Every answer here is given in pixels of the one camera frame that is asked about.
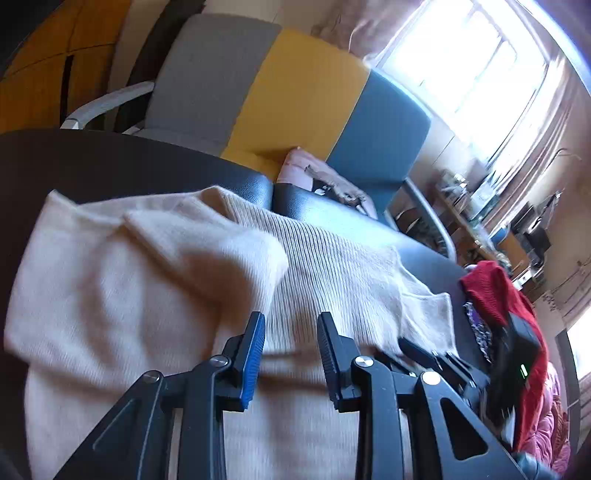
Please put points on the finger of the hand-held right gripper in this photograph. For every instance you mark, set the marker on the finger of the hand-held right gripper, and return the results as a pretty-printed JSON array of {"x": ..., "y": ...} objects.
[
  {"x": 397, "y": 363},
  {"x": 422, "y": 348}
]

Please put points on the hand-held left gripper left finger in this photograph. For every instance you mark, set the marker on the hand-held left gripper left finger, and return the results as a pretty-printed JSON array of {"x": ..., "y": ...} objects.
[{"x": 251, "y": 364}]

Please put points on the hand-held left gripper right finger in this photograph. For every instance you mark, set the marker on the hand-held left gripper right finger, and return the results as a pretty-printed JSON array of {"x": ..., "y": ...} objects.
[{"x": 326, "y": 355}]

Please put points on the cream knit sweater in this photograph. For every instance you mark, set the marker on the cream knit sweater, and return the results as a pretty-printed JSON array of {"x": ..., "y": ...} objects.
[{"x": 152, "y": 295}]

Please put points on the purple patterned cloth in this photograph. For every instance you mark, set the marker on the purple patterned cloth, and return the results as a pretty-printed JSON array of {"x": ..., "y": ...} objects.
[{"x": 480, "y": 332}]

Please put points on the red knit garment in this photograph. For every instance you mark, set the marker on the red knit garment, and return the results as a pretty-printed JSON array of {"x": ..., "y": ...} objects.
[{"x": 496, "y": 295}]

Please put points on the pink padded jacket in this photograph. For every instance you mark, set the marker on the pink padded jacket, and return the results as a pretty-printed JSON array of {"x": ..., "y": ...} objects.
[{"x": 549, "y": 424}]

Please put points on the cluttered wooden desk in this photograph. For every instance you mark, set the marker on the cluttered wooden desk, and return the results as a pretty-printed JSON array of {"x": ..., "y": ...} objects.
[{"x": 485, "y": 217}]

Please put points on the pink cloth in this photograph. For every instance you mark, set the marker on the pink cloth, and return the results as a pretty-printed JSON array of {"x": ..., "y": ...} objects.
[{"x": 318, "y": 177}]

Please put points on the beige curtain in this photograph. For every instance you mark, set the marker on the beige curtain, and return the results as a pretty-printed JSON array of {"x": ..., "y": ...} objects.
[{"x": 545, "y": 138}]

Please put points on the grey yellow blue sofa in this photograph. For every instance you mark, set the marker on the grey yellow blue sofa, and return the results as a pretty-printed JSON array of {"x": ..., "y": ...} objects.
[{"x": 295, "y": 110}]

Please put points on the window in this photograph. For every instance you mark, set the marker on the window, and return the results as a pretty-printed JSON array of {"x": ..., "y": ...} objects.
[{"x": 466, "y": 69}]

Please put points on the yellow wooden cabinet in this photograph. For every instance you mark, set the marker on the yellow wooden cabinet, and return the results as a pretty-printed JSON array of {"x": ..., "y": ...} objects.
[{"x": 51, "y": 64}]

